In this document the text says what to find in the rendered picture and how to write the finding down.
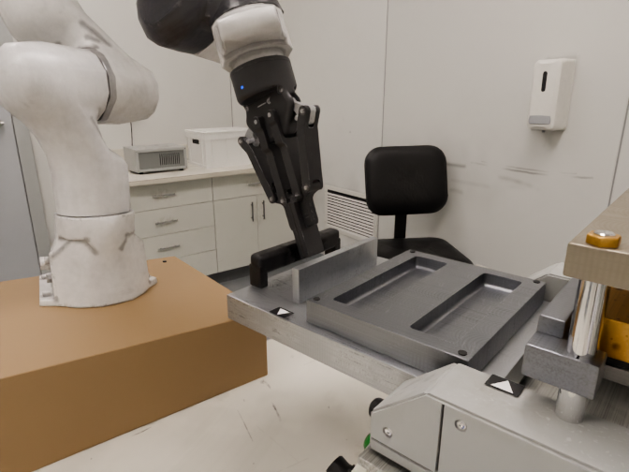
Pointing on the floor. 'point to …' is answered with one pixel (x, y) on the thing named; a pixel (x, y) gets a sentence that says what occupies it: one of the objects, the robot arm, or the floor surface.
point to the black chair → (408, 195)
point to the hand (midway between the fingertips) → (304, 228)
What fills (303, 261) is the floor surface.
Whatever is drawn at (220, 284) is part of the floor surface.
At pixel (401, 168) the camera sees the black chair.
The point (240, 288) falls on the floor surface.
